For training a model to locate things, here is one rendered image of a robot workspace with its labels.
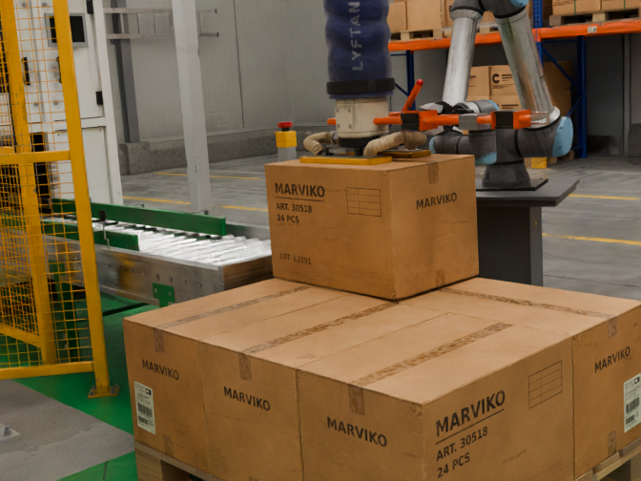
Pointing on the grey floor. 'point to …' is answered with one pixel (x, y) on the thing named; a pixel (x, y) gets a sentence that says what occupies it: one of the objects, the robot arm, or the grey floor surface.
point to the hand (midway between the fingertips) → (425, 119)
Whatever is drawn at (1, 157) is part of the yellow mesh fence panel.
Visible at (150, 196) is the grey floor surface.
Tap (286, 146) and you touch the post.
